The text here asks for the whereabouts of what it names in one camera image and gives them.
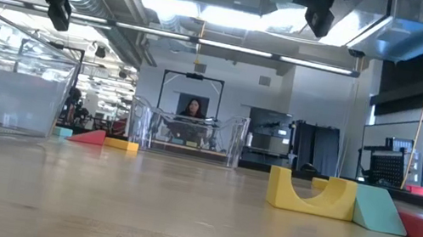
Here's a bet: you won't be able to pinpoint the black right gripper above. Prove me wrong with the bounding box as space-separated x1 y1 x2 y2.
289 0 370 45

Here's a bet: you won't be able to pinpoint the short teal rectangular block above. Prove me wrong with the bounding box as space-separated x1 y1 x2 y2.
52 126 75 140

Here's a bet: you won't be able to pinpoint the red wedge foam block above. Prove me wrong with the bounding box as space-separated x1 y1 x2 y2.
66 124 108 148

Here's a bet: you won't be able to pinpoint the yellow rectangular foam block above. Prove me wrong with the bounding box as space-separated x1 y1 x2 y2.
103 136 140 154
310 176 330 191

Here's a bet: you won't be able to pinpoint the yellow arch foam block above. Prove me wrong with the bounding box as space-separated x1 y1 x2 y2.
263 165 359 223

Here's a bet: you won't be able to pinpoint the teal wedge foam block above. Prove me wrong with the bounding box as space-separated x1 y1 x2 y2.
349 183 415 237

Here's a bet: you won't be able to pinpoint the black ceiling spotlight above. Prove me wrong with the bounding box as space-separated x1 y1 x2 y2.
93 44 109 60

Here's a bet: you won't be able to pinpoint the long ceiling light bar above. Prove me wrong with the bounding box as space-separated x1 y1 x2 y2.
0 0 364 80

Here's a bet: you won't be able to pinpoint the person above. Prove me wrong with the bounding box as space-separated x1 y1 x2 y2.
177 94 210 121
62 85 87 126

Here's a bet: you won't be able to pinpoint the black cabinet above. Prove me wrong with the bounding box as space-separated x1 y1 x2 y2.
240 106 297 169

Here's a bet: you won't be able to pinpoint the whiteboard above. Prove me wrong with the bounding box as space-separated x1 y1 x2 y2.
355 110 423 189

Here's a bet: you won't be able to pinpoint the dark curtain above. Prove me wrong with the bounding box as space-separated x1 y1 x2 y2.
287 119 345 178

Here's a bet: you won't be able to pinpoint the black perforated cart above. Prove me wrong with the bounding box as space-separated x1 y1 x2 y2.
353 132 423 193

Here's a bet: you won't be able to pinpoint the red storage bins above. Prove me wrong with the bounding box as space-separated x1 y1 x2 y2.
404 183 423 198

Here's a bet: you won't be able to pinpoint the ribbed silver air duct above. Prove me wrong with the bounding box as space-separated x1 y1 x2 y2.
56 0 155 71

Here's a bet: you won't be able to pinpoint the grey wall speaker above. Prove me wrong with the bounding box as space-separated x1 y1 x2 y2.
193 62 208 76
257 74 273 87

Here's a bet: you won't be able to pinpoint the large metal ceiling duct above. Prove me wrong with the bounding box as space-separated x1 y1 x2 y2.
345 0 423 69

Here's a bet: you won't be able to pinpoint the black frame stand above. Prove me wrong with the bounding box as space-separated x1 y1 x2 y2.
150 67 227 154

